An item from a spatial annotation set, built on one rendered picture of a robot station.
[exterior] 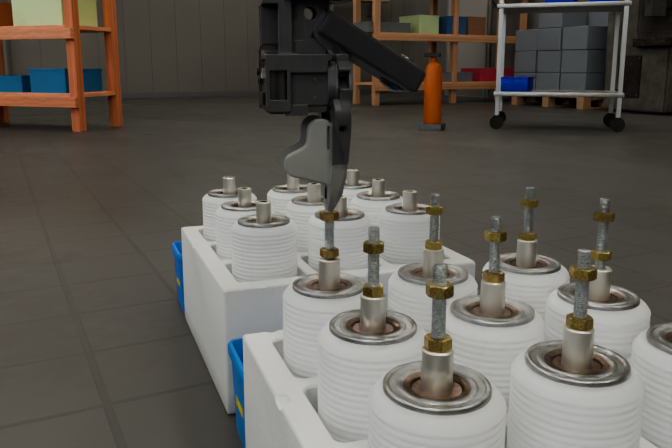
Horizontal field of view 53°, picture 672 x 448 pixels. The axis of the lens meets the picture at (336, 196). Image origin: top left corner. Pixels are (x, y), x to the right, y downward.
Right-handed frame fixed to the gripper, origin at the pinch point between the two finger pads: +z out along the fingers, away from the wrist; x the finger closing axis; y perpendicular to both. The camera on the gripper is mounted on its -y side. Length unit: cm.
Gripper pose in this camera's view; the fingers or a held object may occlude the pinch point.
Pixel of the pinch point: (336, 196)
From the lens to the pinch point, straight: 67.5
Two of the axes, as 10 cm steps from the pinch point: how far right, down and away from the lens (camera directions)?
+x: 2.0, 1.8, -9.6
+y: -9.8, 0.4, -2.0
